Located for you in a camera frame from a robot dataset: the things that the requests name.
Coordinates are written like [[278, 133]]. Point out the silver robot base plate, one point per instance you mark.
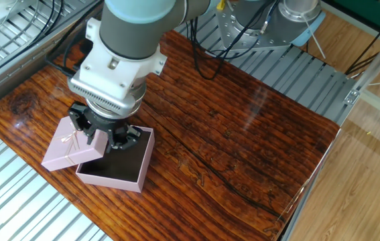
[[270, 43]]

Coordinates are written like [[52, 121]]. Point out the pink ribboned box lid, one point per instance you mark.
[[69, 150]]

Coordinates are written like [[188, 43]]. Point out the aluminium frame post with bracket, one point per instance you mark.
[[377, 63]]

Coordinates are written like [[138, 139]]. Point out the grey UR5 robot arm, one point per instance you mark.
[[136, 30]]

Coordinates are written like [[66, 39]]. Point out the yellow connector tag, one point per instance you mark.
[[220, 4]]

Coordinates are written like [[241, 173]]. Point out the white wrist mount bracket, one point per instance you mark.
[[109, 77]]

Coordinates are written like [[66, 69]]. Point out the pink gift box base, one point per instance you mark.
[[119, 167]]

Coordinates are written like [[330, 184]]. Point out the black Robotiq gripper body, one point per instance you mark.
[[107, 124]]

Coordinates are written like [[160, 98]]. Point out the wood grain table mat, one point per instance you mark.
[[226, 134]]

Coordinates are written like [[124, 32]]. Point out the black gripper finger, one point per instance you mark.
[[77, 115], [126, 139]]

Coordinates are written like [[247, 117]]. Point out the grey aluminium frame rail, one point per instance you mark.
[[18, 77]]

